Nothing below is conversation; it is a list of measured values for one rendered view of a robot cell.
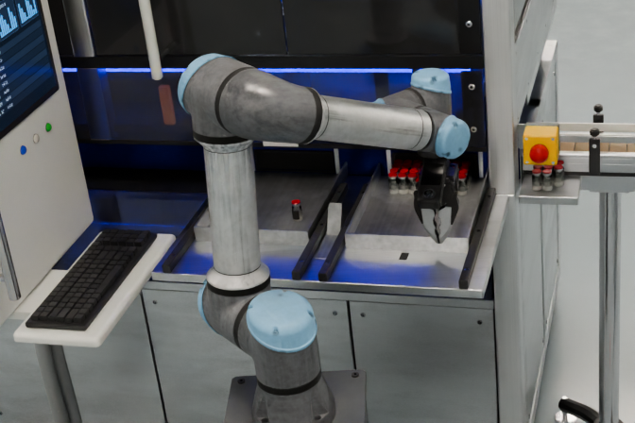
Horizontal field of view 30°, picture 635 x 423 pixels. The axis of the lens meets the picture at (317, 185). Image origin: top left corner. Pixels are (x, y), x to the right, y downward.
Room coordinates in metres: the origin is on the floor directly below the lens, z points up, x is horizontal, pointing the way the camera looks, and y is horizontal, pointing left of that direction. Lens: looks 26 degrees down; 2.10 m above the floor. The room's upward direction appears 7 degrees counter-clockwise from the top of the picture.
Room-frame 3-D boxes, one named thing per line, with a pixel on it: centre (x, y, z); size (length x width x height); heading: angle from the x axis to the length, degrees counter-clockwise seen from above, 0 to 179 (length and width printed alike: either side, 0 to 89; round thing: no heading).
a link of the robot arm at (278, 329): (1.76, 0.09, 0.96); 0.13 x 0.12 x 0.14; 34
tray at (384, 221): (2.30, -0.22, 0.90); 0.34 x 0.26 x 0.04; 162
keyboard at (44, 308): (2.30, 0.51, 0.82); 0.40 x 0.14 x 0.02; 162
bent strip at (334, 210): (2.21, -0.01, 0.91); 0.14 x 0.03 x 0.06; 162
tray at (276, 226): (2.41, 0.10, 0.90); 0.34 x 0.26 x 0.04; 162
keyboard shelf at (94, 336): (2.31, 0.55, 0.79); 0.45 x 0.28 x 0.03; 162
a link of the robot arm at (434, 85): (2.13, -0.24, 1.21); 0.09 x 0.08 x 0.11; 124
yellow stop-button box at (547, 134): (2.34, -0.50, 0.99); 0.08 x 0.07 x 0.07; 162
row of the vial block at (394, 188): (2.38, -0.25, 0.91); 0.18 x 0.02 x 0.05; 72
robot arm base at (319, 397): (1.75, 0.09, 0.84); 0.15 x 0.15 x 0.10
